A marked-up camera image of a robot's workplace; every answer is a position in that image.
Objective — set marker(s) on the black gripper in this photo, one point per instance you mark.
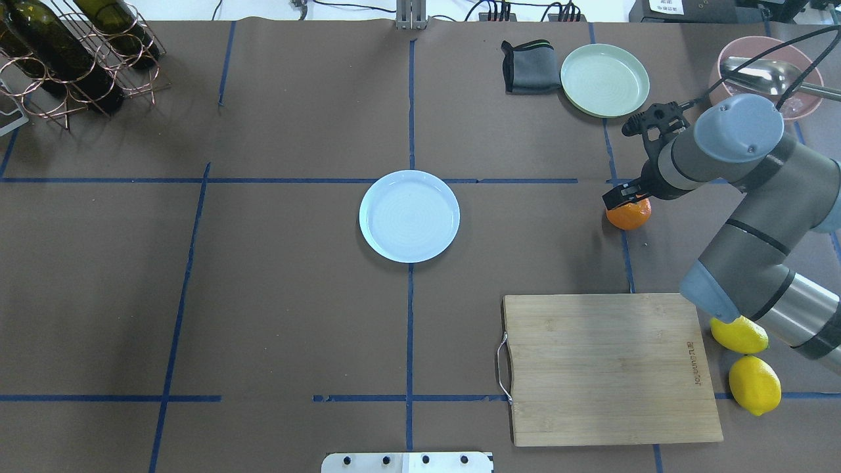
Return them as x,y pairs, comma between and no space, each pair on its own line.
650,182

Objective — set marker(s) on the orange fruit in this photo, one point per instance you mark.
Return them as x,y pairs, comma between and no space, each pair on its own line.
631,216

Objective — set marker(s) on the light blue plate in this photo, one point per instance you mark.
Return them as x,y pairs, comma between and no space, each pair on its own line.
409,216

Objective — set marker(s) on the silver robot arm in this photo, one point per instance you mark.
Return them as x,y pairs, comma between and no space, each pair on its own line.
789,190

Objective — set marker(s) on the green plate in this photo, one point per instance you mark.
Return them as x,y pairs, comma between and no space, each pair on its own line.
604,81

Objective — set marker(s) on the dark folded cloth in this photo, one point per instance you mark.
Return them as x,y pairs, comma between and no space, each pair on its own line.
531,68

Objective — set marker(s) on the metal scoop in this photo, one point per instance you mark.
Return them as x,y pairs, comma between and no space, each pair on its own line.
771,77

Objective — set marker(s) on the pink bowl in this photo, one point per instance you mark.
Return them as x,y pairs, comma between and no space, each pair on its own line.
797,106

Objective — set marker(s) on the yellow lemon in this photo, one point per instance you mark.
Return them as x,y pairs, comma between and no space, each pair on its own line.
741,336
754,385

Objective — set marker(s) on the bamboo cutting board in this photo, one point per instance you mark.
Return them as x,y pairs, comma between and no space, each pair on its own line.
607,369

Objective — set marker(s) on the dark wine bottle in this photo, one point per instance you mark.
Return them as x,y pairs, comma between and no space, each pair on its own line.
20,55
123,31
67,60

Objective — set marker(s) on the aluminium frame post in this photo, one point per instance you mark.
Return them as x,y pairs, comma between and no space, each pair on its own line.
411,15

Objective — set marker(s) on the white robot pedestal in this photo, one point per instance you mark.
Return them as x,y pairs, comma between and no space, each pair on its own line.
430,461

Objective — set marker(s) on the copper wire bottle rack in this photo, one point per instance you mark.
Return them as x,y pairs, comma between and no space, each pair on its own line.
39,104

